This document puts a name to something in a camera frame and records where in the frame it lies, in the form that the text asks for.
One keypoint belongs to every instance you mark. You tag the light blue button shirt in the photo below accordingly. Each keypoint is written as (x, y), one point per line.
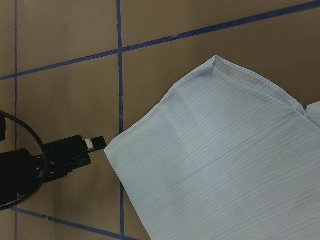
(225, 155)

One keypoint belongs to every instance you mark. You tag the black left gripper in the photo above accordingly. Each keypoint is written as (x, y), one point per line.
(21, 172)

